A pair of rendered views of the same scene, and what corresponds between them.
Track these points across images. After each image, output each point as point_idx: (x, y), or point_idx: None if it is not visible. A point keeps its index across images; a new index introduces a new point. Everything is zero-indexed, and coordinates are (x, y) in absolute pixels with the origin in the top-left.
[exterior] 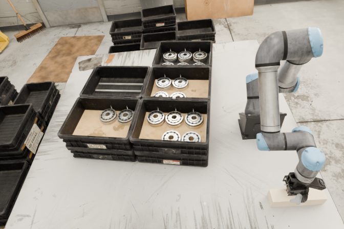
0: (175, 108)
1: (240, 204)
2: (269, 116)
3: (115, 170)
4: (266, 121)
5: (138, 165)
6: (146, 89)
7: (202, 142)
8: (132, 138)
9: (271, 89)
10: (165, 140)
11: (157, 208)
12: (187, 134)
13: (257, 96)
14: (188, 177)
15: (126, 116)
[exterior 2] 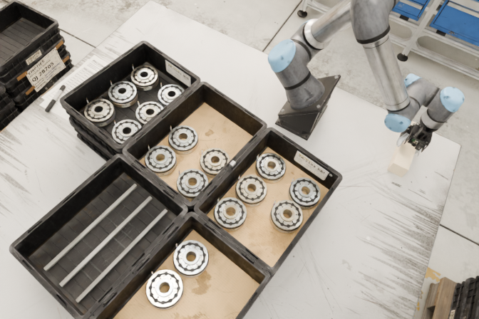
0: (239, 175)
1: (385, 201)
2: (402, 90)
3: None
4: (400, 97)
5: (266, 293)
6: (175, 190)
7: (337, 179)
8: (275, 266)
9: (394, 58)
10: (306, 222)
11: (348, 300)
12: (294, 191)
13: (306, 77)
14: (324, 235)
15: (197, 256)
